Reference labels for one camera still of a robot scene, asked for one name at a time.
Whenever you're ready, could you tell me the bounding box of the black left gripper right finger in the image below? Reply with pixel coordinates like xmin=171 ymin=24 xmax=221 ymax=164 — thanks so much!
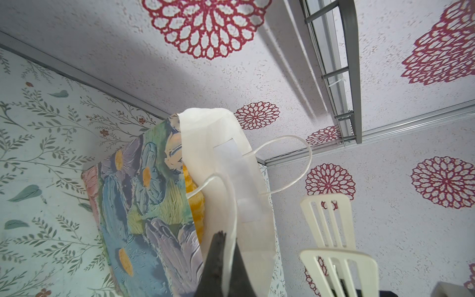
xmin=228 ymin=245 xmax=257 ymax=297

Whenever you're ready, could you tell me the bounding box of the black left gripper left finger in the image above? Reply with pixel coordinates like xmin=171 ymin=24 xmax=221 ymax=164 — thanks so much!
xmin=194 ymin=231 xmax=226 ymax=297

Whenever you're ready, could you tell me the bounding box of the floral paper bag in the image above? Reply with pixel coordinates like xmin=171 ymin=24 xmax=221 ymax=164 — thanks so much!
xmin=82 ymin=108 xmax=277 ymax=297

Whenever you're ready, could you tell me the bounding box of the striped bread roll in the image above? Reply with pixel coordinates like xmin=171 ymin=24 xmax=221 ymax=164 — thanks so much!
xmin=183 ymin=165 xmax=205 ymax=243

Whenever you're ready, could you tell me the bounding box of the white slotted spatula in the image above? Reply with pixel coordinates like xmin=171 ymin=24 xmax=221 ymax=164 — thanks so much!
xmin=300 ymin=194 xmax=380 ymax=297

